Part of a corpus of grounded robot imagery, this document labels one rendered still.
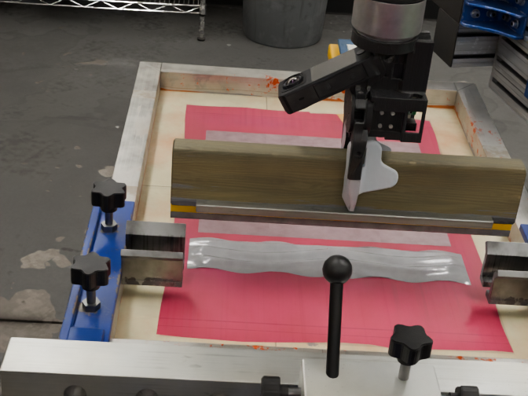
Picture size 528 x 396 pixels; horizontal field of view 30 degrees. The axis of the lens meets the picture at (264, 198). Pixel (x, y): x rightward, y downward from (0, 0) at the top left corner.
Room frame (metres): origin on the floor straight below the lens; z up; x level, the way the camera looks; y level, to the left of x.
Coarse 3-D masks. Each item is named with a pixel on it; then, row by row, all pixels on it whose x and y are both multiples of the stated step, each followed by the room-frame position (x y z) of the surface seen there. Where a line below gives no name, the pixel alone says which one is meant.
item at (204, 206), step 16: (208, 208) 0.96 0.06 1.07; (224, 208) 0.97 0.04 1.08; (240, 208) 0.97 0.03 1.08; (256, 208) 0.97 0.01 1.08; (272, 208) 0.97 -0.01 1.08; (288, 208) 0.97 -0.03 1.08; (304, 208) 0.98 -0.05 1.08; (320, 208) 0.98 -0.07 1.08; (336, 208) 0.98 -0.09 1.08; (416, 224) 0.98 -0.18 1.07; (432, 224) 0.98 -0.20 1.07; (448, 224) 0.98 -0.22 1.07; (464, 224) 0.98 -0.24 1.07; (480, 224) 0.98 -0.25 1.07
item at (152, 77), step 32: (160, 64) 1.56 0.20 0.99; (256, 96) 1.54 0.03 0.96; (448, 96) 1.56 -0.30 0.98; (480, 96) 1.55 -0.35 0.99; (128, 128) 1.31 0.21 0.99; (480, 128) 1.42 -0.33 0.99; (128, 160) 1.21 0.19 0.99; (128, 192) 1.13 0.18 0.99; (320, 352) 0.83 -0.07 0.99; (352, 352) 0.83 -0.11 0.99; (384, 352) 0.84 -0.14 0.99
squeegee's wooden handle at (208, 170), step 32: (192, 160) 0.98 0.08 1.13; (224, 160) 0.98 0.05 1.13; (256, 160) 0.98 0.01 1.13; (288, 160) 0.98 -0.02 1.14; (320, 160) 0.99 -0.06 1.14; (384, 160) 0.99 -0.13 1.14; (416, 160) 1.00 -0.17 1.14; (448, 160) 1.00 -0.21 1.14; (480, 160) 1.01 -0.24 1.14; (512, 160) 1.02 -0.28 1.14; (192, 192) 0.98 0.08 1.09; (224, 192) 0.98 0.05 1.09; (256, 192) 0.98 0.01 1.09; (288, 192) 0.98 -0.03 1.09; (320, 192) 0.99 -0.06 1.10; (384, 192) 0.99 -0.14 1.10; (416, 192) 0.99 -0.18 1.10; (448, 192) 0.99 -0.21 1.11; (480, 192) 1.00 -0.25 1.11; (512, 192) 1.00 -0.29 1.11; (512, 224) 1.00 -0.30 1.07
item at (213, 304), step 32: (192, 128) 1.40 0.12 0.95; (224, 128) 1.41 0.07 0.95; (256, 128) 1.42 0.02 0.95; (288, 128) 1.43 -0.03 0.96; (192, 224) 1.12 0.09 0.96; (224, 224) 1.12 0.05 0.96; (256, 224) 1.13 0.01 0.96; (192, 288) 0.97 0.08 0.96; (224, 288) 0.98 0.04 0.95; (256, 288) 0.98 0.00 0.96; (288, 288) 0.99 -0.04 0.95; (320, 288) 1.00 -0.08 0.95; (160, 320) 0.90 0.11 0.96; (192, 320) 0.91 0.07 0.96; (224, 320) 0.92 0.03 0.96; (256, 320) 0.92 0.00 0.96; (288, 320) 0.93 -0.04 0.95; (320, 320) 0.93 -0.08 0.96
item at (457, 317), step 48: (336, 144) 1.39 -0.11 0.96; (384, 144) 1.40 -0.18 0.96; (432, 144) 1.42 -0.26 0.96; (336, 240) 1.11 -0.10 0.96; (384, 240) 1.12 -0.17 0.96; (432, 240) 1.13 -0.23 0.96; (384, 288) 1.01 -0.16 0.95; (432, 288) 1.02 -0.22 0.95; (480, 288) 1.03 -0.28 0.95; (384, 336) 0.91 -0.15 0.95; (432, 336) 0.92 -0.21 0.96; (480, 336) 0.93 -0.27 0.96
